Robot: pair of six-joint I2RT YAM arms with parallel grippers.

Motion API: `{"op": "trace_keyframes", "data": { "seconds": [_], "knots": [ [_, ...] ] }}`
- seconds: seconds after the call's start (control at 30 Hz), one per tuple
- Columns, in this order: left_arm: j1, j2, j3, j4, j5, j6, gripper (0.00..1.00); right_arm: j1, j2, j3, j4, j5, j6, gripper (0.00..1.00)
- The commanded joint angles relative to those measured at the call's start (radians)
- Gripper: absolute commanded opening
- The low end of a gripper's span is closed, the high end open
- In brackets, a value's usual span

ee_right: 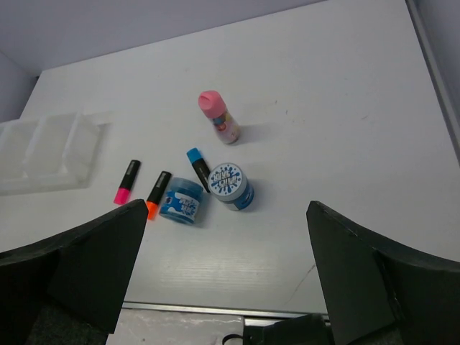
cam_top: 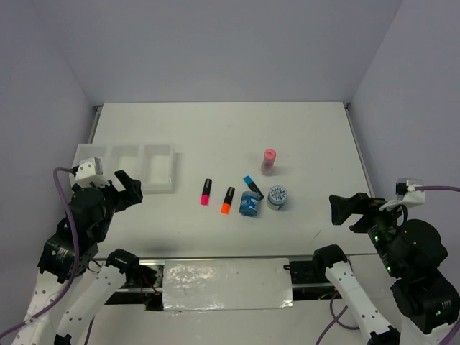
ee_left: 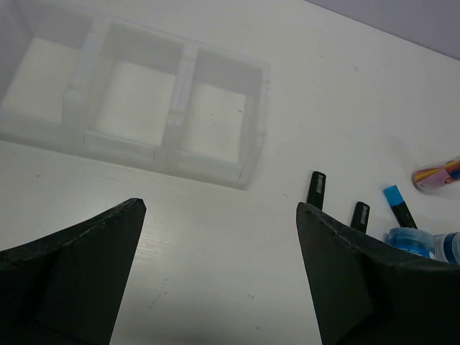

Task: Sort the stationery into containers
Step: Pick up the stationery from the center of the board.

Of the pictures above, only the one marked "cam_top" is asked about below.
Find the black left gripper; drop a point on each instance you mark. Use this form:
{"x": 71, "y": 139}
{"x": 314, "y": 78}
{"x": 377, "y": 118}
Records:
{"x": 134, "y": 193}

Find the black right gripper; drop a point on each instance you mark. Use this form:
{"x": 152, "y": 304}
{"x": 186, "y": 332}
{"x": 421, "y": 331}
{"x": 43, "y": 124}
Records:
{"x": 341, "y": 205}

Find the pink highlighter marker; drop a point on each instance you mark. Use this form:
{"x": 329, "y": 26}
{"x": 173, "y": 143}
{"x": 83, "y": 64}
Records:
{"x": 205, "y": 195}

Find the pink glue stick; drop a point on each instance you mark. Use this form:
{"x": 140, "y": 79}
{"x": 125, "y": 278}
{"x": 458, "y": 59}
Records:
{"x": 269, "y": 157}

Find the blue highlighter marker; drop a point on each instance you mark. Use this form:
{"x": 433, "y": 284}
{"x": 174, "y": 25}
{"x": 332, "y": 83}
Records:
{"x": 253, "y": 187}

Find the orange highlighter marker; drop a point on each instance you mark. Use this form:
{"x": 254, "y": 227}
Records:
{"x": 226, "y": 205}

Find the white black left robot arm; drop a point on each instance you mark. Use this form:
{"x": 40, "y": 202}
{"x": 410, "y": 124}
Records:
{"x": 51, "y": 318}

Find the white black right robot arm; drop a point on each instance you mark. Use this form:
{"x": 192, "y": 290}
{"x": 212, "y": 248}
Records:
{"x": 411, "y": 251}

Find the clear plastic compartment tray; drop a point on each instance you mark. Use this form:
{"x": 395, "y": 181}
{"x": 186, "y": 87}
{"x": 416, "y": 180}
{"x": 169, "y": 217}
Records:
{"x": 153, "y": 163}

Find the silver tape sheet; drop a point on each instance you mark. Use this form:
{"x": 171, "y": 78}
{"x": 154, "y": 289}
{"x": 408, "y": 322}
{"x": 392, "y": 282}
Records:
{"x": 226, "y": 285}

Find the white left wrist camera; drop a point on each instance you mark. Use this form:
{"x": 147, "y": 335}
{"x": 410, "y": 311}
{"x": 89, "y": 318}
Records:
{"x": 89, "y": 171}

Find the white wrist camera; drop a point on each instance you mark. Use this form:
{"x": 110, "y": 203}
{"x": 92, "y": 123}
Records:
{"x": 406, "y": 194}
{"x": 89, "y": 171}

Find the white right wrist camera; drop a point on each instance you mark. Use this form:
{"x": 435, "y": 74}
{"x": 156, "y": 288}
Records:
{"x": 406, "y": 194}

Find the black metal base rail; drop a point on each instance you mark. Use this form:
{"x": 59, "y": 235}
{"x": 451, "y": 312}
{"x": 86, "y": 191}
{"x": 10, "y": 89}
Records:
{"x": 146, "y": 291}

